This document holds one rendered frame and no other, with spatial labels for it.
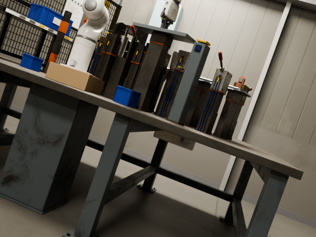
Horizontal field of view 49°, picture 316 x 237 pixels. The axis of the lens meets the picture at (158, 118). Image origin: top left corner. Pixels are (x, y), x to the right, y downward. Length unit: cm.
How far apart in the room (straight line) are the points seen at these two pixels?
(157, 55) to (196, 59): 24
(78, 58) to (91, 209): 83
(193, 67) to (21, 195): 115
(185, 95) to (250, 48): 277
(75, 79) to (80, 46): 21
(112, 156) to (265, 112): 298
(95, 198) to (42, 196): 35
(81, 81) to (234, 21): 299
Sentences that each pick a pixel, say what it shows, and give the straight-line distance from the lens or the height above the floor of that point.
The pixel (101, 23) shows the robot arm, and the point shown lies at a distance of 215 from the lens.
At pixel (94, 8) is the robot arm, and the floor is 114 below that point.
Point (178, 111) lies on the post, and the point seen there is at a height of 76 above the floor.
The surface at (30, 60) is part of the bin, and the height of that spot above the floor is 76.
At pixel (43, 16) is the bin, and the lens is 276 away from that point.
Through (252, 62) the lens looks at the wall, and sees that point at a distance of 450.
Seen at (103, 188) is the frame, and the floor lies 29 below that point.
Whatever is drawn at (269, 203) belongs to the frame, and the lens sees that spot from 168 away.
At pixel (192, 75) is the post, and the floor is 97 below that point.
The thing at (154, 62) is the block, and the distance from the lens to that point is 197.
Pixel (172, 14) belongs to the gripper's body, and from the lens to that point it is 205.
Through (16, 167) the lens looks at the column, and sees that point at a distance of 207.
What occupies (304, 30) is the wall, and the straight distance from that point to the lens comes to 465.
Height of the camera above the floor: 77
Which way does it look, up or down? 2 degrees down
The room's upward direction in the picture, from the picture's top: 19 degrees clockwise
